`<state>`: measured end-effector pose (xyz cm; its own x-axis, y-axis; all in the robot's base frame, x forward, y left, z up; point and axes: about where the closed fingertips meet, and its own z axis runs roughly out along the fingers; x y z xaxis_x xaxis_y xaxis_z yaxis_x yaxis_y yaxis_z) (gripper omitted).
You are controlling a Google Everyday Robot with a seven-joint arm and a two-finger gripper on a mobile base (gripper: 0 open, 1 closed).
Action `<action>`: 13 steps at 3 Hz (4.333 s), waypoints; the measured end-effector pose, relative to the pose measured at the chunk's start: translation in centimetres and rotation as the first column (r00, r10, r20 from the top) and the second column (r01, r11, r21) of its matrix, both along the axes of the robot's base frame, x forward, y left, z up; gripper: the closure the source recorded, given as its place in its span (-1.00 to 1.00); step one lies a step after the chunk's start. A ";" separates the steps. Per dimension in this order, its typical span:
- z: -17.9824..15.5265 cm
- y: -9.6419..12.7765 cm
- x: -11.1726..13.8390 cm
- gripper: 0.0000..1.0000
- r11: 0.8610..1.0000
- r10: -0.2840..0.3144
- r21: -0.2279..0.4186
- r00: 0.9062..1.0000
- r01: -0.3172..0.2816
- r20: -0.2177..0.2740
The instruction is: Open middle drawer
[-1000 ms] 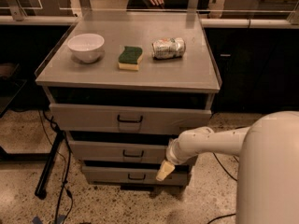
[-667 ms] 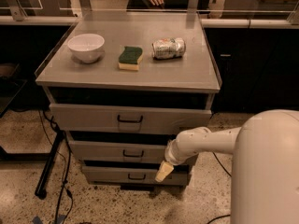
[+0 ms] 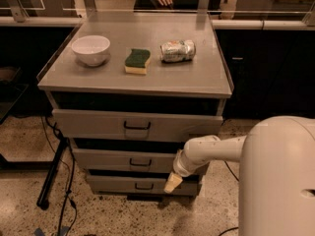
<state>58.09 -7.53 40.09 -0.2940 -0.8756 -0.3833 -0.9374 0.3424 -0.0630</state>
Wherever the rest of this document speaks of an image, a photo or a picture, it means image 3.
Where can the black stand leg left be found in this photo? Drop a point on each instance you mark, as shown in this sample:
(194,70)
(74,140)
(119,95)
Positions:
(42,201)

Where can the white horizontal rail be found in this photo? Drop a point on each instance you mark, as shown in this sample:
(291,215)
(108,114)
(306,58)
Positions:
(217,24)

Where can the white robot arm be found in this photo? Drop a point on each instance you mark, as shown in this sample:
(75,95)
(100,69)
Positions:
(276,174)

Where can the grey drawer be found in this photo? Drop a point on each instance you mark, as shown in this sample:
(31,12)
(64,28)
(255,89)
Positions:
(147,186)
(121,160)
(153,127)

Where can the green and yellow sponge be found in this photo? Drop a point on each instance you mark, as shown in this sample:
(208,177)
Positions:
(138,61)

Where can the grey top drawer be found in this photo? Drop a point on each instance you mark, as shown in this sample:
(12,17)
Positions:
(153,127)

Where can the grey bottom drawer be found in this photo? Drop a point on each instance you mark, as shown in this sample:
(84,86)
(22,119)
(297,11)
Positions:
(147,186)

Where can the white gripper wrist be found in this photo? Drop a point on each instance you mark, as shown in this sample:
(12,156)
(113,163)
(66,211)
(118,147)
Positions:
(180,166)

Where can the white ceramic bowl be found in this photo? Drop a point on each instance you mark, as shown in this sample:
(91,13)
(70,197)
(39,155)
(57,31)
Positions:
(92,50)

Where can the grey metal drawer cabinet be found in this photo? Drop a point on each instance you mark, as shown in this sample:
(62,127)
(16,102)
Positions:
(200,86)

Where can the crushed silver soda can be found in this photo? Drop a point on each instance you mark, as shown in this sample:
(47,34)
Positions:
(177,51)

